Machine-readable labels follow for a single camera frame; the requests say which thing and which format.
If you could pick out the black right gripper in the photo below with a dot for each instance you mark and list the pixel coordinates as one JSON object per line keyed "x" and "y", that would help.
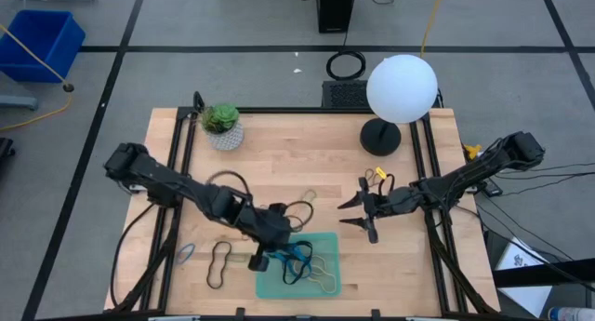
{"x": 395, "y": 202}

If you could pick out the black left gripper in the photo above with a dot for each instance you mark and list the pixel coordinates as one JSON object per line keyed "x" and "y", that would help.
{"x": 262, "y": 223}

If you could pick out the large blue rubber band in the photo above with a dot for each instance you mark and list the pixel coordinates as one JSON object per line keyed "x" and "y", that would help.
{"x": 297, "y": 258}

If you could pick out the thin dark rubber band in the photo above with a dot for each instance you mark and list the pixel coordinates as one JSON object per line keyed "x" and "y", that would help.
{"x": 312, "y": 214}
{"x": 302, "y": 225}

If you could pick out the wide black rubber band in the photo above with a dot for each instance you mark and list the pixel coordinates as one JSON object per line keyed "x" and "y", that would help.
{"x": 284, "y": 273}

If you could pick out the green rubber band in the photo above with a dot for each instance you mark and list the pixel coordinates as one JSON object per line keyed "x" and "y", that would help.
{"x": 241, "y": 254}

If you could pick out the yellow rubber band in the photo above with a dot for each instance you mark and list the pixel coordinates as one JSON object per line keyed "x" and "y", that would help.
{"x": 381, "y": 172}

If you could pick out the large cream rubber band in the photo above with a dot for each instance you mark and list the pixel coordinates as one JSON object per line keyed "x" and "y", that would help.
{"x": 325, "y": 290}

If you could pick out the small light blue rubber band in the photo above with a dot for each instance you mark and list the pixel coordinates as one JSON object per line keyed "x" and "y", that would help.
{"x": 178, "y": 258}

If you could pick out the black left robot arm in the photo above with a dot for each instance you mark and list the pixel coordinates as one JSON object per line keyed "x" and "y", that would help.
{"x": 162, "y": 177}

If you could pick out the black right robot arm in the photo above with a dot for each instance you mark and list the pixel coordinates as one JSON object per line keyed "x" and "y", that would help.
{"x": 465, "y": 174}

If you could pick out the thin brown rubber band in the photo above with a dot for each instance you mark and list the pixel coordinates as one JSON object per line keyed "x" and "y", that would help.
{"x": 366, "y": 174}

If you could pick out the teal translucent plastic bin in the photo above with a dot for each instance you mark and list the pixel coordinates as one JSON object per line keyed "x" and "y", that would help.
{"x": 325, "y": 246}

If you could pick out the thin tan rubber band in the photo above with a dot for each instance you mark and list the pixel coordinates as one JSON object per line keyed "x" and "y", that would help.
{"x": 314, "y": 193}

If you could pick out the large thin black rubber band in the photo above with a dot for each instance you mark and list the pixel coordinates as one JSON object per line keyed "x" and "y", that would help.
{"x": 207, "y": 274}

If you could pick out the blue plastic storage bin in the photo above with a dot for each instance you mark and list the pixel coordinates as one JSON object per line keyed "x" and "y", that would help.
{"x": 42, "y": 46}

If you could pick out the black perforated box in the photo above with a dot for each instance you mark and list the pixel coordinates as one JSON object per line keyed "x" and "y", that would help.
{"x": 344, "y": 94}

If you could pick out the succulent in grey patterned pot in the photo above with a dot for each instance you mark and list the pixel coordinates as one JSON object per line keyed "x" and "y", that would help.
{"x": 225, "y": 135}

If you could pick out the yellow tag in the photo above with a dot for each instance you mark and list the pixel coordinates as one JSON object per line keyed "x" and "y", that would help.
{"x": 473, "y": 151}

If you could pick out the white globe lamp black base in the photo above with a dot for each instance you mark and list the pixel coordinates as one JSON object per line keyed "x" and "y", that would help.
{"x": 402, "y": 88}

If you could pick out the black power adapter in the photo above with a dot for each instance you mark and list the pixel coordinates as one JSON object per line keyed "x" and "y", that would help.
{"x": 492, "y": 188}

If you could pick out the black corner clamp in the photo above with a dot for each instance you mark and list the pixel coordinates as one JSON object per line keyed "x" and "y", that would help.
{"x": 199, "y": 102}

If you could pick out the white cardboard box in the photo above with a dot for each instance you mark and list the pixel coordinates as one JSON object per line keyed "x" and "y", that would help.
{"x": 523, "y": 288}

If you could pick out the black bar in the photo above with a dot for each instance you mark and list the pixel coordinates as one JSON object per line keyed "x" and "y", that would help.
{"x": 544, "y": 272}

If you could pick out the black computer tower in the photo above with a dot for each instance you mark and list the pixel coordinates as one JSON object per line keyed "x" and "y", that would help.
{"x": 334, "y": 9}

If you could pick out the white and blue bottle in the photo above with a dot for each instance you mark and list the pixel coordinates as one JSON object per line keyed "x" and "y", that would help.
{"x": 574, "y": 315}

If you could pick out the black frame clamp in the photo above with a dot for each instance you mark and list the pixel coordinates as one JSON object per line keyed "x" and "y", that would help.
{"x": 375, "y": 314}
{"x": 239, "y": 313}

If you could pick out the black aluminium table frame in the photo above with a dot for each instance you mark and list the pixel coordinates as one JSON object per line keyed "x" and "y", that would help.
{"x": 302, "y": 110}

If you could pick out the silver metal bracket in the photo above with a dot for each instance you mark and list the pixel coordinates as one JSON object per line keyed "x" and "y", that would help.
{"x": 174, "y": 318}
{"x": 423, "y": 318}

